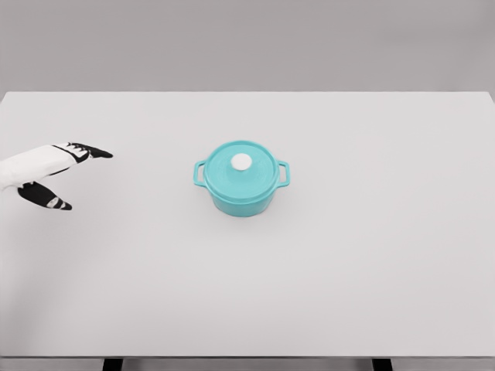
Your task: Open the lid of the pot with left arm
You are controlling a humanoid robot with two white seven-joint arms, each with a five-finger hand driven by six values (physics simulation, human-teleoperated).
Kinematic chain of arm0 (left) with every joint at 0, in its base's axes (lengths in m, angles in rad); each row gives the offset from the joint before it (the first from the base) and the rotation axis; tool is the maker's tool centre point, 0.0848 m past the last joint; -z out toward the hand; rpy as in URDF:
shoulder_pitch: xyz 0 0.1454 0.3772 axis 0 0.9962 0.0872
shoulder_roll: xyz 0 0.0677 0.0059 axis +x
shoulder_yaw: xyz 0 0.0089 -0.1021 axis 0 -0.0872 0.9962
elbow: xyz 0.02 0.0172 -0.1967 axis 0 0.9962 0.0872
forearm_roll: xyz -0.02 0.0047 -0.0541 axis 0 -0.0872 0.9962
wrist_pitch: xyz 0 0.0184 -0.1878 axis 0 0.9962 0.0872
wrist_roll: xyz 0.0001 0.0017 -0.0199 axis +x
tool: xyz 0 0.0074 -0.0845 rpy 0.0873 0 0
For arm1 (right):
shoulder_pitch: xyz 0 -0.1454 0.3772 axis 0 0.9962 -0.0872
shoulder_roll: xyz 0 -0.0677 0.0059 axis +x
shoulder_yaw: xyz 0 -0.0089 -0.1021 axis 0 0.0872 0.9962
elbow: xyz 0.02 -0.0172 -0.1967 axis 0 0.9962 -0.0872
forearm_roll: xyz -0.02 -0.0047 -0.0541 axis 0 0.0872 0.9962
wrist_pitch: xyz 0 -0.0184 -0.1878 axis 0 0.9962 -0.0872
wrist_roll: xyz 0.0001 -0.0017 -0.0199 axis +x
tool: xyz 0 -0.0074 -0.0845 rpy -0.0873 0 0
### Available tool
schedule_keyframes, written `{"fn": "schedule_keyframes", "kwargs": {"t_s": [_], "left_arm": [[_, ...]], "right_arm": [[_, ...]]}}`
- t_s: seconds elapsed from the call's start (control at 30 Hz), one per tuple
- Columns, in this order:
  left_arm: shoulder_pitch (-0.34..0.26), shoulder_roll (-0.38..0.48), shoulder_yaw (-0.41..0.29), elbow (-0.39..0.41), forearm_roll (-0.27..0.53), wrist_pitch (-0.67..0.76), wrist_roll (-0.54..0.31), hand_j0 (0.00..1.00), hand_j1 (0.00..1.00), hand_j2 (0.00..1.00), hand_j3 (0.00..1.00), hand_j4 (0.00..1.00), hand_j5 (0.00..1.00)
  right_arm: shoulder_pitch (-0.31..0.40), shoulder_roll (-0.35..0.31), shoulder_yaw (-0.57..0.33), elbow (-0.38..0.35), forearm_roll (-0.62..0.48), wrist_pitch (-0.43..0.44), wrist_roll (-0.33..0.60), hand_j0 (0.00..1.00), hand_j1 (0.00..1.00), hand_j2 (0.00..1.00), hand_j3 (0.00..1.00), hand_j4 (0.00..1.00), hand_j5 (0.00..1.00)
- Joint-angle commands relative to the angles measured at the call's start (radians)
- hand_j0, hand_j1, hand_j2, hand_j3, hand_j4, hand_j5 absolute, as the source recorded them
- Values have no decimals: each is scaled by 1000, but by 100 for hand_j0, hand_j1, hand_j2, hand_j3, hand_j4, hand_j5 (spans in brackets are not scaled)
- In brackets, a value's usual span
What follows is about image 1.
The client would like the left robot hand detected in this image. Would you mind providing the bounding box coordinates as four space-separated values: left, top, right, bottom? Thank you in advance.
0 141 114 212

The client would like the teal lid with white knob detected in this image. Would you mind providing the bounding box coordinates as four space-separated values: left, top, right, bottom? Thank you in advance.
203 140 278 205

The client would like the teal pot with handles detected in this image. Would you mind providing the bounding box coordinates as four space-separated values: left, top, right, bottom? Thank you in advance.
193 158 291 219

